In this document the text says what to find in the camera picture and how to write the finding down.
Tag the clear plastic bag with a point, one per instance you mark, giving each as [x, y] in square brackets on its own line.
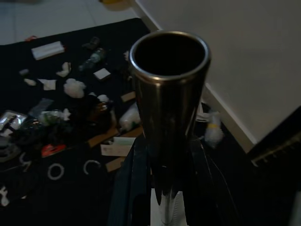
[128, 118]

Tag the white tissue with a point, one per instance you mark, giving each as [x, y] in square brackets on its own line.
[103, 98]

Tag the clear plastic wrap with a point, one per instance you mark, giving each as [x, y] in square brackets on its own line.
[42, 106]

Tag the dark brown bottle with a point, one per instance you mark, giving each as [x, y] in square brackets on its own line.
[103, 113]

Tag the clear bag with green print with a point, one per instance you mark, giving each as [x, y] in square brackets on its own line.
[54, 115]

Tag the red packet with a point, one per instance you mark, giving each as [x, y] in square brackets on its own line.
[53, 150]

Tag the white scrap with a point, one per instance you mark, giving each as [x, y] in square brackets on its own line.
[30, 81]
[24, 71]

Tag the folded white paper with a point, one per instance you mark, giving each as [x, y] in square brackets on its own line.
[48, 84]

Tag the white bag with yellow tie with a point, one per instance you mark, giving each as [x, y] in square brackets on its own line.
[212, 134]

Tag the brown cardboard piece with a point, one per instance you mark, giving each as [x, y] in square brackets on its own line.
[129, 96]
[115, 164]

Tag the green plastic bottle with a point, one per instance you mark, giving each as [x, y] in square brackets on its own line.
[94, 57]

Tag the white bone-shaped piece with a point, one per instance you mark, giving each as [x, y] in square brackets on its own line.
[3, 196]

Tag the white labelled carton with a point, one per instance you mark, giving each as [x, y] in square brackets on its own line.
[115, 147]

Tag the small white box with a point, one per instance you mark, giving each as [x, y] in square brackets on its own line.
[101, 75]

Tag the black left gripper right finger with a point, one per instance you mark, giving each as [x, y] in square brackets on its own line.
[204, 188]

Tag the black plastic toy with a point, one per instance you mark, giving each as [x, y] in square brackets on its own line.
[92, 42]

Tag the long brown cardboard strip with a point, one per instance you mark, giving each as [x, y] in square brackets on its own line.
[103, 139]

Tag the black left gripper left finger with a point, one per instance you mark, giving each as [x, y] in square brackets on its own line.
[134, 183]

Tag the yellow object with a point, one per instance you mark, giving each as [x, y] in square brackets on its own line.
[115, 4]

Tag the red scrap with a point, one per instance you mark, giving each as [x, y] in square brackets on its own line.
[31, 38]

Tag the crumpled white paper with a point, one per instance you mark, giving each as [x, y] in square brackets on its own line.
[64, 69]

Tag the white fluffy wad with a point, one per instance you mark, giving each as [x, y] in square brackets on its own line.
[74, 88]

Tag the long white carton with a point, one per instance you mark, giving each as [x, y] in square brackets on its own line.
[47, 50]

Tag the black low cabinet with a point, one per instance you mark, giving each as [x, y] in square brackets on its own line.
[282, 131]

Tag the white hook-shaped piece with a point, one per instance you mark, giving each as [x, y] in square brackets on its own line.
[23, 162]
[85, 167]

